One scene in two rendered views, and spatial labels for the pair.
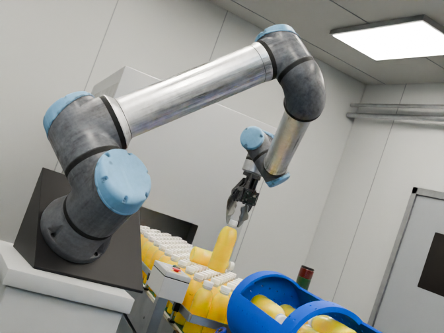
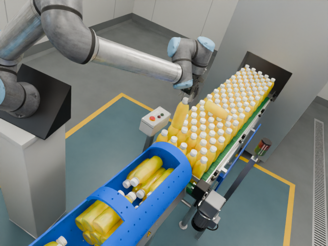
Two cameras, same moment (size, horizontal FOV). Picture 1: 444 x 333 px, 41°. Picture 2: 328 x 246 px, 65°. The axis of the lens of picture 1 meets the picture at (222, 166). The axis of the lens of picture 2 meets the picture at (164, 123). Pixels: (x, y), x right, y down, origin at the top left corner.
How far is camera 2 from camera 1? 179 cm
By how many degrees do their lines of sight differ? 58
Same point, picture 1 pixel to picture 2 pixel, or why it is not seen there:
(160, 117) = (7, 51)
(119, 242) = (44, 110)
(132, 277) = (41, 131)
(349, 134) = not seen: outside the picture
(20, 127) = not seen: outside the picture
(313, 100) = (59, 49)
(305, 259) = not seen: outside the picture
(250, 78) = (33, 24)
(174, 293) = (146, 130)
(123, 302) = (17, 144)
